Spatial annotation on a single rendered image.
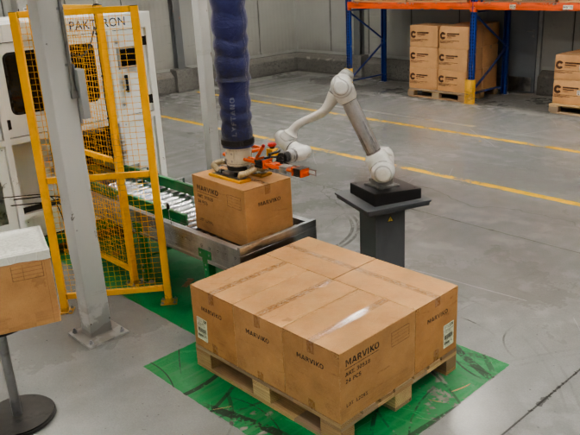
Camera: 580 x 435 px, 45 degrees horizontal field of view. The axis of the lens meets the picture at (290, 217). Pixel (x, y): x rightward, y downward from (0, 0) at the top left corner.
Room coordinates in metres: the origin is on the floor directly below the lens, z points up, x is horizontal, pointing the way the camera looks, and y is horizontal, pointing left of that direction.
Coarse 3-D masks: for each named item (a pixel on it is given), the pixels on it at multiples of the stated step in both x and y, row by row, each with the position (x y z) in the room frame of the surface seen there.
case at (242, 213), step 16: (192, 176) 4.72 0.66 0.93; (208, 176) 4.64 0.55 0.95; (256, 176) 4.58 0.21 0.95; (272, 176) 4.56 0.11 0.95; (208, 192) 4.58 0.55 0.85; (224, 192) 4.43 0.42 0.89; (240, 192) 4.30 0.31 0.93; (256, 192) 4.33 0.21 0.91; (272, 192) 4.42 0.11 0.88; (288, 192) 4.51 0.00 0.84; (208, 208) 4.59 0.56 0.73; (224, 208) 4.44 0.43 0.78; (240, 208) 4.31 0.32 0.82; (256, 208) 4.33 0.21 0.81; (272, 208) 4.41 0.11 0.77; (288, 208) 4.50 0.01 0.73; (208, 224) 4.61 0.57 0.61; (224, 224) 4.45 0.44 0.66; (240, 224) 4.32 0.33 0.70; (256, 224) 4.32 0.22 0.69; (272, 224) 4.41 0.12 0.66; (288, 224) 4.50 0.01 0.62; (240, 240) 4.33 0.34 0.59
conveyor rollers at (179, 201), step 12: (132, 180) 6.03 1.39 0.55; (144, 180) 6.01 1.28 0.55; (132, 192) 5.71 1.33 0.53; (144, 192) 5.68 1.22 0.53; (168, 192) 5.64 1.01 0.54; (180, 192) 5.61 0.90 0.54; (180, 204) 5.29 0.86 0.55; (192, 204) 5.27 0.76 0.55; (192, 216) 5.03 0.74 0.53; (192, 228) 4.71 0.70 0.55; (228, 240) 4.46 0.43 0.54
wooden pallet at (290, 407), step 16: (208, 352) 3.68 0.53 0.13; (448, 352) 3.52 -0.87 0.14; (208, 368) 3.69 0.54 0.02; (224, 368) 3.68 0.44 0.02; (432, 368) 3.41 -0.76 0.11; (448, 368) 3.52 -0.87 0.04; (240, 384) 3.49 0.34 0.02; (256, 384) 3.36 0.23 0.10; (272, 400) 3.29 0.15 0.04; (288, 400) 3.30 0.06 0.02; (384, 400) 3.12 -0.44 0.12; (400, 400) 3.21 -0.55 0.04; (288, 416) 3.17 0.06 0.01; (304, 416) 3.15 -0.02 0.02; (320, 416) 2.99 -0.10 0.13; (320, 432) 3.01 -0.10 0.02; (336, 432) 2.92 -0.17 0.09; (352, 432) 2.95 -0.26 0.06
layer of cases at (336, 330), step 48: (192, 288) 3.75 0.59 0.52; (240, 288) 3.68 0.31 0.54; (288, 288) 3.64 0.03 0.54; (336, 288) 3.61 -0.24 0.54; (384, 288) 3.58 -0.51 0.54; (432, 288) 3.54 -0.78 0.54; (240, 336) 3.44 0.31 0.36; (288, 336) 3.15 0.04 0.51; (336, 336) 3.07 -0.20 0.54; (384, 336) 3.13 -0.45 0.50; (432, 336) 3.41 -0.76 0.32; (288, 384) 3.17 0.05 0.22; (336, 384) 2.91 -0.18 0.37; (384, 384) 3.12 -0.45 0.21
